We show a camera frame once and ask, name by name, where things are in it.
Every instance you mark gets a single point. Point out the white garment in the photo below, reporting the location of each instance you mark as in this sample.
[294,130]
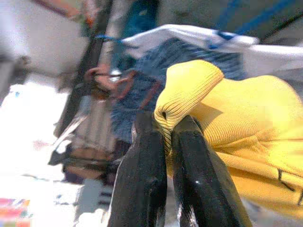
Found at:
[189,33]

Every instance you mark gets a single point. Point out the blue patterned plastic cover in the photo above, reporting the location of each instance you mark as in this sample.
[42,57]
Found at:
[142,14]

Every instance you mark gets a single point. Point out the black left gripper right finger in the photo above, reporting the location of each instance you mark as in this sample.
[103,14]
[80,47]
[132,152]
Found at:
[201,184]

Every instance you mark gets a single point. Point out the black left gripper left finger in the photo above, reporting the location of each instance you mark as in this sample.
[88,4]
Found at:
[142,184]

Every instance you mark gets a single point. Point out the yellow garment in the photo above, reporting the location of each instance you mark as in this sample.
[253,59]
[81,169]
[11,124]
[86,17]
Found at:
[248,118]

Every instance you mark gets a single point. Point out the blue plaid garment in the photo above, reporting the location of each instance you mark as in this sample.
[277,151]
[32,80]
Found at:
[180,56]

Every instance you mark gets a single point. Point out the pink hanger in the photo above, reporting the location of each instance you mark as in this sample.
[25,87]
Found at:
[105,84]

